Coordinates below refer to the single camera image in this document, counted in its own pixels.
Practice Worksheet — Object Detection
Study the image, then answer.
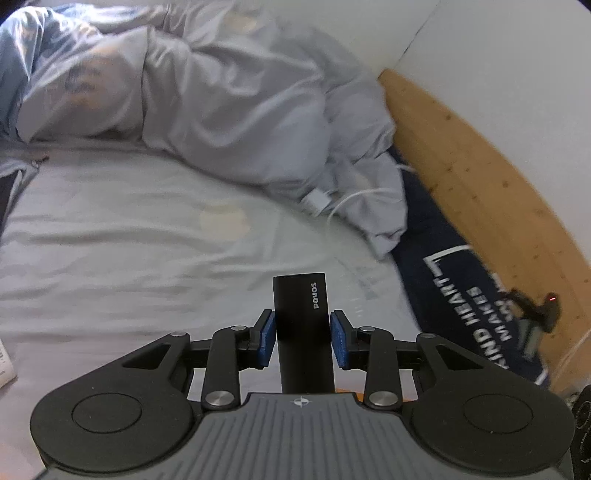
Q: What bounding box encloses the black cylindrical device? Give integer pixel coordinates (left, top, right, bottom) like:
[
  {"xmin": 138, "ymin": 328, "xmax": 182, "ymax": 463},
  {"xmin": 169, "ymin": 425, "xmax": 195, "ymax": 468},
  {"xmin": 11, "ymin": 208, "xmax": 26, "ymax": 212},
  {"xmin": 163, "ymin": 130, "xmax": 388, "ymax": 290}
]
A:
[{"xmin": 273, "ymin": 273, "xmax": 335, "ymax": 395}]

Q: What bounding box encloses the navy pillow with white text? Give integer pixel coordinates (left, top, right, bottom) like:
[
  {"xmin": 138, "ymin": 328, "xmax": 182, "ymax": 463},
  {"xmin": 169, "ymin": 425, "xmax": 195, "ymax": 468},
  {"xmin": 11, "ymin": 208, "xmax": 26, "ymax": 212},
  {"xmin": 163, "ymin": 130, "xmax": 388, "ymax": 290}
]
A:
[{"xmin": 389, "ymin": 147, "xmax": 550, "ymax": 388}]

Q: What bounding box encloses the grey bed sheet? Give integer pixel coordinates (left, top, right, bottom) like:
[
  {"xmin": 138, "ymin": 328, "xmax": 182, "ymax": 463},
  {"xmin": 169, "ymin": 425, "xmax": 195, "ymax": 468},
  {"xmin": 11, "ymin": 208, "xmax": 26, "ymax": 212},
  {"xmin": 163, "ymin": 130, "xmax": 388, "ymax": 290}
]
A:
[{"xmin": 1, "ymin": 146, "xmax": 418, "ymax": 479}]

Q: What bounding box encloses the white charger plug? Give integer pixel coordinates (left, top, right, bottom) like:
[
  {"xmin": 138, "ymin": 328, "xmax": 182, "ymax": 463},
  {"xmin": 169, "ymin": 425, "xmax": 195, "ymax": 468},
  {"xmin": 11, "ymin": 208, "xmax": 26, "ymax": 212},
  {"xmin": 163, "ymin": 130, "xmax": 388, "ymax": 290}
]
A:
[{"xmin": 300, "ymin": 188, "xmax": 332, "ymax": 217}]

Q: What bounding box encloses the wooden headboard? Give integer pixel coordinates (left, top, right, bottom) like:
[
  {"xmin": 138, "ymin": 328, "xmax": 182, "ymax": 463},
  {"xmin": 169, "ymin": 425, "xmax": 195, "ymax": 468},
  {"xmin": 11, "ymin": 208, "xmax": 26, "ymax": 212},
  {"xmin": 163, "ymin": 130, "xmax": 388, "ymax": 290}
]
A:
[{"xmin": 379, "ymin": 69, "xmax": 590, "ymax": 393}]

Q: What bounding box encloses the white remote control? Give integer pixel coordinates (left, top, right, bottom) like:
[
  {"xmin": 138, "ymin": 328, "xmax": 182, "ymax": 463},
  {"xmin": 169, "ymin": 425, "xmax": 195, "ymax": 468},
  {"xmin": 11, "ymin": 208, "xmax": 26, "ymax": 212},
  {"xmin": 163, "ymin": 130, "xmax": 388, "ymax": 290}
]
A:
[{"xmin": 0, "ymin": 342, "xmax": 16, "ymax": 388}]

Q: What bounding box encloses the grey crumpled duvet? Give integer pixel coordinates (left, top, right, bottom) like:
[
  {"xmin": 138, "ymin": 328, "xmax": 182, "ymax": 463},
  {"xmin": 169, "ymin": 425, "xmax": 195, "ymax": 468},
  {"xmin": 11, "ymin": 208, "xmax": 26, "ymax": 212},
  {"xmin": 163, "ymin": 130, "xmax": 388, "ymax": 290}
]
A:
[{"xmin": 1, "ymin": 1, "xmax": 407, "ymax": 256}]

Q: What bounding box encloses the black garment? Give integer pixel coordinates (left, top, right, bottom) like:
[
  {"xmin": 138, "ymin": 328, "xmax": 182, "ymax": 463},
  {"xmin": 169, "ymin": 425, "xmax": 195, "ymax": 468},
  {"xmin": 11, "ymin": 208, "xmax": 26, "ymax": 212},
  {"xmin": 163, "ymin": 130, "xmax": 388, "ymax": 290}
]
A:
[{"xmin": 0, "ymin": 169, "xmax": 24, "ymax": 230}]

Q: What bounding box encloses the white charger cable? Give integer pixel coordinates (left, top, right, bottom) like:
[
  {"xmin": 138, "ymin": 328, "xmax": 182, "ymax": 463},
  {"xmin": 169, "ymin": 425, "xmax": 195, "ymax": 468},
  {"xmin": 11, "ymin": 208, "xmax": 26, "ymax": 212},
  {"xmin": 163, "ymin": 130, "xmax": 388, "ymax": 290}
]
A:
[{"xmin": 325, "ymin": 161, "xmax": 419, "ymax": 227}]

